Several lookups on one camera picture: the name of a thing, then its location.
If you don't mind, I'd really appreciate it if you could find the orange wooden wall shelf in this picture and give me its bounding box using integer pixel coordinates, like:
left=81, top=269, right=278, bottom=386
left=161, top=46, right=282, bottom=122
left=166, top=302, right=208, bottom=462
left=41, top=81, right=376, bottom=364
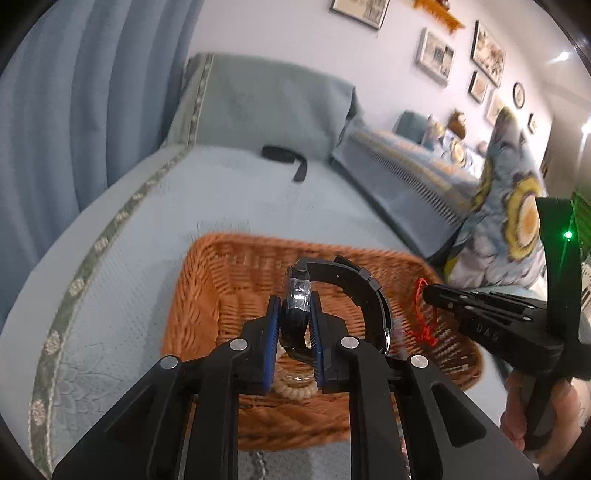
left=412, top=0, right=467, bottom=32

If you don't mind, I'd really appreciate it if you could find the floral yellow blue pillow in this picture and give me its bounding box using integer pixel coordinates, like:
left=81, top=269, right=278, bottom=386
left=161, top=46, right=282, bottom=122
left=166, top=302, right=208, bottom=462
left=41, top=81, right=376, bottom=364
left=445, top=107, right=548, bottom=291

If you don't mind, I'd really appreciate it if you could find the blue striped sofa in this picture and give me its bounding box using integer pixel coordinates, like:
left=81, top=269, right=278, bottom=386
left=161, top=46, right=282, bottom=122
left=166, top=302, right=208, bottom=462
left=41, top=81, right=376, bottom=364
left=330, top=111, right=492, bottom=260

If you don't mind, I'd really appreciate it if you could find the black strap on sofa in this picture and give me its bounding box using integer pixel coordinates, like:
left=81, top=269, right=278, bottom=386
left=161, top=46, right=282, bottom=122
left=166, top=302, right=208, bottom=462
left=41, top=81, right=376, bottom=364
left=261, top=145, right=308, bottom=184

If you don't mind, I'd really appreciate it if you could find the black wristwatch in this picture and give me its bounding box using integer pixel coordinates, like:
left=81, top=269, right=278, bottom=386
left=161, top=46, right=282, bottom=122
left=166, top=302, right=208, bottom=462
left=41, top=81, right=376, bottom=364
left=279, top=255, right=393, bottom=365

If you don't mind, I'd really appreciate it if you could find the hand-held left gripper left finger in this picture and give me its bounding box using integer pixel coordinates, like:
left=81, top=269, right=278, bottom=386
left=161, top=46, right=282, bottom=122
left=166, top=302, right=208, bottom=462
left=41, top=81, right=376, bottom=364
left=52, top=295, right=282, bottom=480

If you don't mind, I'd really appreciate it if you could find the grey-blue sofa cover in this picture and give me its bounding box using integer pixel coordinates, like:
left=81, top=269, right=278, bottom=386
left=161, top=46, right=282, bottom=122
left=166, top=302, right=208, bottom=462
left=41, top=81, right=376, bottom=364
left=0, top=52, right=513, bottom=480

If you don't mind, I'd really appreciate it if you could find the red string bracelet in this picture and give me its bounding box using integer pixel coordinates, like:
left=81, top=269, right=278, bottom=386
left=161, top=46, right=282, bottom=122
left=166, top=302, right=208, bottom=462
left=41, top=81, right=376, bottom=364
left=412, top=278, right=439, bottom=344

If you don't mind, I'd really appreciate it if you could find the person's right hand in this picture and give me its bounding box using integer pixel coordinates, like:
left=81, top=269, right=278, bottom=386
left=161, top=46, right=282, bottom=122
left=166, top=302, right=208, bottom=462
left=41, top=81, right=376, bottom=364
left=500, top=369, right=585, bottom=474

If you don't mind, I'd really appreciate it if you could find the plain blue cushion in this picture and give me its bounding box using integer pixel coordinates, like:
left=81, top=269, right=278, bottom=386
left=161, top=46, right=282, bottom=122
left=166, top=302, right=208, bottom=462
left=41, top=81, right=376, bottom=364
left=394, top=111, right=431, bottom=145

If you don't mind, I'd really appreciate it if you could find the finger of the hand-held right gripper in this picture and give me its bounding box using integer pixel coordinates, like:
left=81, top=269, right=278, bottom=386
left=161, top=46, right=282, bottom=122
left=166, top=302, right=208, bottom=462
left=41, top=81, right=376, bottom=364
left=423, top=284, right=539, bottom=325
left=462, top=290, right=551, bottom=311

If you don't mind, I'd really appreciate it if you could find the small floral cushion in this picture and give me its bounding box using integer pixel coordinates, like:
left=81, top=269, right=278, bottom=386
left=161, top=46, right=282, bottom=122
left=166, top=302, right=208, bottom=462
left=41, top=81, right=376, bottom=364
left=422, top=115, right=485, bottom=176

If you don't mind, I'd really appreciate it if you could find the large dark framed picture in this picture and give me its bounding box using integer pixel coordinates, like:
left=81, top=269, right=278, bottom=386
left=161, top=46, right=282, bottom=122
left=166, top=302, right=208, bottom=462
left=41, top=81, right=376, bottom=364
left=470, top=20, right=507, bottom=88

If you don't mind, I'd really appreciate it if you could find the small dark framed picture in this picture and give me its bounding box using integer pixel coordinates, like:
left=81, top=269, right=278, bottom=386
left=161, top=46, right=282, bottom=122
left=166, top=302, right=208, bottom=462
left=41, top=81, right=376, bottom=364
left=468, top=71, right=490, bottom=104

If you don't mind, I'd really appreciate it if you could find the brown stuffed toy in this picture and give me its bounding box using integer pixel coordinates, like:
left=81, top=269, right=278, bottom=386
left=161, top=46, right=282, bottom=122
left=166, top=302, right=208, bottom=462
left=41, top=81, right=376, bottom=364
left=445, top=109, right=468, bottom=140

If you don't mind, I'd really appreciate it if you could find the light framed picture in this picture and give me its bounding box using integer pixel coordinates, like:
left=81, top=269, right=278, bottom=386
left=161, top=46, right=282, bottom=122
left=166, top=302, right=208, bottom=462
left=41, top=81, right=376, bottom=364
left=485, top=89, right=507, bottom=124

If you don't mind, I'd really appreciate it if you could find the cream bead bracelet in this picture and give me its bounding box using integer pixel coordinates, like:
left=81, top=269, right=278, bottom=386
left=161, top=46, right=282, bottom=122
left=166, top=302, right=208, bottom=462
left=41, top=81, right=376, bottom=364
left=274, top=375, right=321, bottom=401

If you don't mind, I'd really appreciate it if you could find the brown wicker basket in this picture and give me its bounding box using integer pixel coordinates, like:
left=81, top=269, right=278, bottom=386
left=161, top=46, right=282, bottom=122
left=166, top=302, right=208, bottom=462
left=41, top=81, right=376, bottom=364
left=159, top=233, right=485, bottom=453

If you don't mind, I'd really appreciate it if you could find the white framed picture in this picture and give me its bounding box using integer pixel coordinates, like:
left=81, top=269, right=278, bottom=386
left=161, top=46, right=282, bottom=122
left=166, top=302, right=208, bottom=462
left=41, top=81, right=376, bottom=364
left=416, top=28, right=456, bottom=87

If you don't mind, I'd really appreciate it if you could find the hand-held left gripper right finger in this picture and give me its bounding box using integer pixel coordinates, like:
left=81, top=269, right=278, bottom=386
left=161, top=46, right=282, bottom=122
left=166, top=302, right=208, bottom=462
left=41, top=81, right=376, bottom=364
left=308, top=293, right=540, bottom=480

